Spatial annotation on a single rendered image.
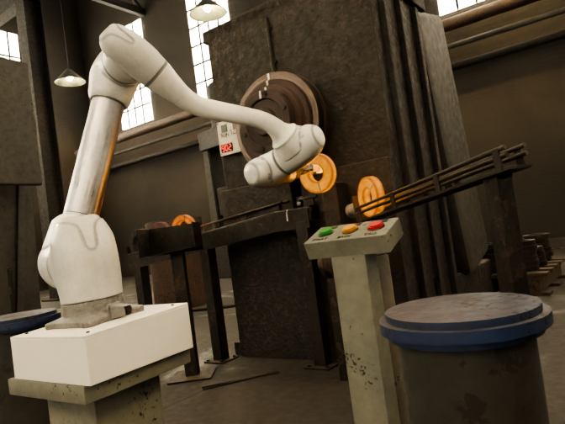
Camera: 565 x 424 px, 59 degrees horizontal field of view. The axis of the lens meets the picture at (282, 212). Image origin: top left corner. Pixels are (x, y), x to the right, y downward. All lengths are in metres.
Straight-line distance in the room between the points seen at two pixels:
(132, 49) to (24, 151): 3.10
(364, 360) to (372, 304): 0.15
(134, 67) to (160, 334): 0.75
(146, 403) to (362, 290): 0.62
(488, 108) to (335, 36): 6.00
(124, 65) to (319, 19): 1.18
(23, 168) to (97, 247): 3.22
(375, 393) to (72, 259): 0.82
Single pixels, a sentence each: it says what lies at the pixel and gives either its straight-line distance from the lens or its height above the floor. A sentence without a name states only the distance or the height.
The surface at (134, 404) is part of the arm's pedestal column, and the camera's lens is 1.39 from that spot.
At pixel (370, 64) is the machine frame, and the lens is 2.32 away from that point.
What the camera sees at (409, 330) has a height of 0.42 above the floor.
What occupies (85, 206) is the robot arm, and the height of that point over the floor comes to 0.77.
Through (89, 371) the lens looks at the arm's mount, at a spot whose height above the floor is 0.38.
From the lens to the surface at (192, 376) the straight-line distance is 2.50.
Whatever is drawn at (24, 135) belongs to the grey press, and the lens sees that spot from 4.61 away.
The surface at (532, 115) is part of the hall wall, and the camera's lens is 8.14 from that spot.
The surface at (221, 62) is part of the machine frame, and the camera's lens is 2.82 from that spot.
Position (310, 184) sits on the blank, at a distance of 1.98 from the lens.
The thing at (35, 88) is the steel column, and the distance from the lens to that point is 9.47.
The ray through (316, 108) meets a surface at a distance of 2.23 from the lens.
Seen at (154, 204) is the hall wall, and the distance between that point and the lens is 12.29.
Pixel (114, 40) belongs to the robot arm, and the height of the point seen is 1.22.
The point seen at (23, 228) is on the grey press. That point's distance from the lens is 4.73.
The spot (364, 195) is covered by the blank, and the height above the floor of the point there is 0.71.
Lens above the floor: 0.62
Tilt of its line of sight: 2 degrees up
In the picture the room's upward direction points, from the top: 8 degrees counter-clockwise
